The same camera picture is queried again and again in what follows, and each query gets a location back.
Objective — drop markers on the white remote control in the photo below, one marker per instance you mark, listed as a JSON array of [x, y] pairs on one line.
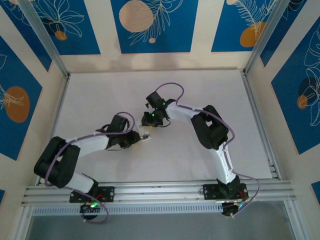
[[146, 136]]

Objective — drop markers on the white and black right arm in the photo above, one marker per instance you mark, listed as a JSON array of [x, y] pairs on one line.
[[225, 162]]

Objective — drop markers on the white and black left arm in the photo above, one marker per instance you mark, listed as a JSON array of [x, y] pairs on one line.
[[90, 145]]

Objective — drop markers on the black controller board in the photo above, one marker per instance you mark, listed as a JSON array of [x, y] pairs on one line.
[[230, 208], [88, 208]]

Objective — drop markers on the aluminium front frame beam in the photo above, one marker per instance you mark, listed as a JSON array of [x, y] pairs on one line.
[[160, 190]]

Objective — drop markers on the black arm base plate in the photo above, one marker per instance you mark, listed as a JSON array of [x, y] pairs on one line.
[[107, 193], [210, 192]]

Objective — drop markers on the aluminium side frame rail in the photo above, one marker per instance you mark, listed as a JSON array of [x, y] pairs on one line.
[[261, 125], [60, 106]]

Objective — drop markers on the blue floral wall poster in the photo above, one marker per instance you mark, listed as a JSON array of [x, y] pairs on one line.
[[25, 80], [287, 112], [225, 30], [82, 25], [316, 190], [175, 30], [28, 35], [2, 196], [287, 32]]

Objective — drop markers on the aluminium frame post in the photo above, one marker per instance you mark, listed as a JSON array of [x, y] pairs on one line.
[[23, 225], [265, 37], [45, 37], [291, 222]]

